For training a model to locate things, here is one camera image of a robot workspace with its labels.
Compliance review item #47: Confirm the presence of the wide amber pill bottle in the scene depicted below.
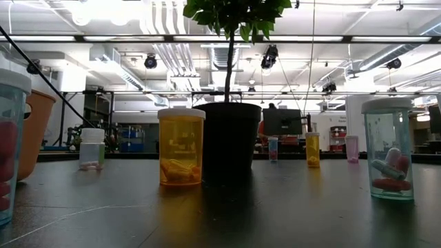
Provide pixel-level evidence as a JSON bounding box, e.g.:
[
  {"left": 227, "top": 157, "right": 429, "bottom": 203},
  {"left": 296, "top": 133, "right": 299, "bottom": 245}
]
[{"left": 157, "top": 107, "right": 207, "bottom": 187}]

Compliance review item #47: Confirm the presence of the small blue pill bottle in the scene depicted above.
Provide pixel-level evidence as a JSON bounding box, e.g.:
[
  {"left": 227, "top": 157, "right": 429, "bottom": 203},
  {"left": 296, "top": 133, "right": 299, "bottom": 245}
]
[{"left": 267, "top": 136, "right": 279, "bottom": 162}]

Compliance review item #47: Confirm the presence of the slim amber pill bottle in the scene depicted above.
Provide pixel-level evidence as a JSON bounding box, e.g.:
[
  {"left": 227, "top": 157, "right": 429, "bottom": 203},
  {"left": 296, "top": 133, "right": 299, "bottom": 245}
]
[{"left": 305, "top": 132, "right": 321, "bottom": 169}]

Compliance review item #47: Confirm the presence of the clear bottle green label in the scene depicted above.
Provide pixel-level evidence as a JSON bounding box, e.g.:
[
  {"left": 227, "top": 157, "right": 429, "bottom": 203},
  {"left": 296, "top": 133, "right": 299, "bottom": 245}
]
[{"left": 79, "top": 127, "right": 106, "bottom": 172}]

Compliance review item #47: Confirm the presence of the pink pill bottle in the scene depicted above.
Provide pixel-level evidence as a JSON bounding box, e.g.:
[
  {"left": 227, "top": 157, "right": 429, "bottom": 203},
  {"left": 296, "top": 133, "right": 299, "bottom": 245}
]
[{"left": 345, "top": 134, "right": 360, "bottom": 164}]

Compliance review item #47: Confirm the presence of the white round cap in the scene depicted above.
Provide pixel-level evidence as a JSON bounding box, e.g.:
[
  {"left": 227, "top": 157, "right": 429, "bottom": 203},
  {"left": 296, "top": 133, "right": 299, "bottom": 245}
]
[
  {"left": 0, "top": 68, "right": 32, "bottom": 227},
  {"left": 360, "top": 97, "right": 414, "bottom": 201}
]

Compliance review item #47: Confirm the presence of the orange plastic bin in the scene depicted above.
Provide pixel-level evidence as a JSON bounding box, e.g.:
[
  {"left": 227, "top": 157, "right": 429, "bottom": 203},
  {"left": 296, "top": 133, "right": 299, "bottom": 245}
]
[{"left": 17, "top": 89, "right": 57, "bottom": 182}]

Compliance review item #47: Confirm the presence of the black plant pot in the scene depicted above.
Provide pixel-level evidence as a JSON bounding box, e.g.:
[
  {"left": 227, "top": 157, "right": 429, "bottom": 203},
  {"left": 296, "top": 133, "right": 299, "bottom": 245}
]
[{"left": 192, "top": 102, "right": 263, "bottom": 175}]

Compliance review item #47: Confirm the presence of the black computer monitor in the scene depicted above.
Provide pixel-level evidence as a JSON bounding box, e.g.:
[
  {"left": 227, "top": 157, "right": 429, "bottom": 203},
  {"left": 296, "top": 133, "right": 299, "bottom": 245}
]
[
  {"left": 429, "top": 105, "right": 441, "bottom": 134},
  {"left": 262, "top": 108, "right": 303, "bottom": 136}
]

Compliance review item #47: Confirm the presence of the blue storage bins rack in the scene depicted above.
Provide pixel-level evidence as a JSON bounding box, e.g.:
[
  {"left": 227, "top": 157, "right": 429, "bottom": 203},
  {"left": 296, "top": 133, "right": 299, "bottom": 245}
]
[{"left": 119, "top": 125, "right": 145, "bottom": 153}]

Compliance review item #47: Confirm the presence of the green leafy plant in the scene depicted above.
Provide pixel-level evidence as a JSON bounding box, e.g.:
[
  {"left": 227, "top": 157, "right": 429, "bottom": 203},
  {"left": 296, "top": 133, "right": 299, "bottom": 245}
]
[{"left": 182, "top": 0, "right": 293, "bottom": 103}]

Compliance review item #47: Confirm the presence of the red storage shelf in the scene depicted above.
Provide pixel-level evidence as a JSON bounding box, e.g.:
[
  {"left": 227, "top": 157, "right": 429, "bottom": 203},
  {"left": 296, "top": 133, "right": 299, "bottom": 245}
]
[{"left": 329, "top": 125, "right": 347, "bottom": 152}]

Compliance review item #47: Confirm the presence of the black background workstation frame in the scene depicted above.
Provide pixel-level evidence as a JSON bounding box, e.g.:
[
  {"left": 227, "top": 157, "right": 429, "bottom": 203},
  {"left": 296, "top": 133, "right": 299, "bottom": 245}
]
[{"left": 57, "top": 90, "right": 244, "bottom": 147}]

